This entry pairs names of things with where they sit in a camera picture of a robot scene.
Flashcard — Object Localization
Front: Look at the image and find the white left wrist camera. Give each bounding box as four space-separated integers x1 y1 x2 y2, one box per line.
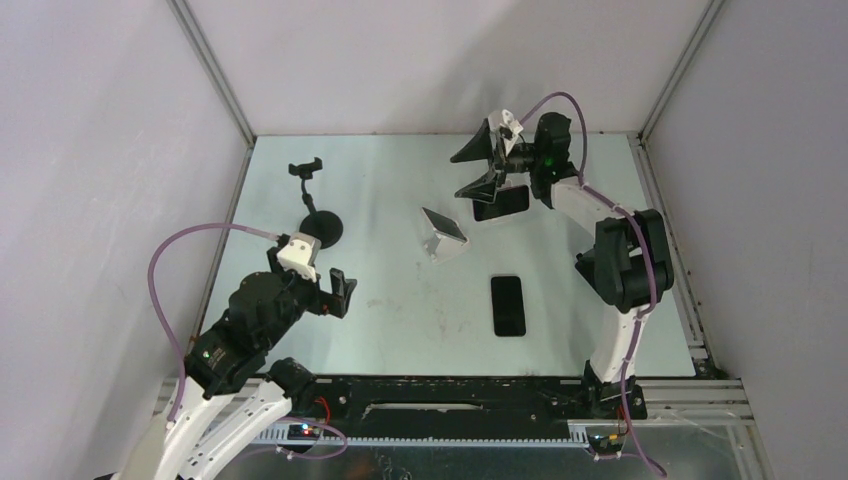
275 232 322 283

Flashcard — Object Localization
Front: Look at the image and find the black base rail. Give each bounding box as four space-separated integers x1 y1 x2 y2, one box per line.
291 374 654 444

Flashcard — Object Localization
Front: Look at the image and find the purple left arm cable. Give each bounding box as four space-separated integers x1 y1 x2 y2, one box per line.
146 222 283 425

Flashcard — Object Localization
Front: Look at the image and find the white angled phone stand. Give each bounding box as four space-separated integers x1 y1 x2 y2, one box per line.
423 230 471 264

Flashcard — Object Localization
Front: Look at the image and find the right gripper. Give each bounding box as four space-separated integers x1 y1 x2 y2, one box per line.
450 120 545 205

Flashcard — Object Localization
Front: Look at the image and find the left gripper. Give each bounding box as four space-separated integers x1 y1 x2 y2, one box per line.
260 247 357 350

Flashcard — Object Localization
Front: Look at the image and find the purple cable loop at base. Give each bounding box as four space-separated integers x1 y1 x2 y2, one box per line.
274 417 349 462

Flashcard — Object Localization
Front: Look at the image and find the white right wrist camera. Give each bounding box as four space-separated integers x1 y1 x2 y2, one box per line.
487 109 524 158

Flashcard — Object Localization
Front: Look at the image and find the black smartphone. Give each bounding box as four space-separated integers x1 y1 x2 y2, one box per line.
490 275 526 337
472 185 530 222

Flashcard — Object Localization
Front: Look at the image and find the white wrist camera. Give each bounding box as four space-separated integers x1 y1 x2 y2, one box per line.
275 232 322 283
487 109 524 158

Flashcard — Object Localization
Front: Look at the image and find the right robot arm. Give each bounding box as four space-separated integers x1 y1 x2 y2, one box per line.
450 110 674 419

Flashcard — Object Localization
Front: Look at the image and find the small phone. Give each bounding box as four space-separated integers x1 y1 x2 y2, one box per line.
422 207 468 243

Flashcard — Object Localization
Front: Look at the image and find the black phone stand round base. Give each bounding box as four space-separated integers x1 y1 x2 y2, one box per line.
288 156 344 250

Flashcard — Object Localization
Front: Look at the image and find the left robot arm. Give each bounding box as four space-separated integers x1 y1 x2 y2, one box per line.
113 248 357 479

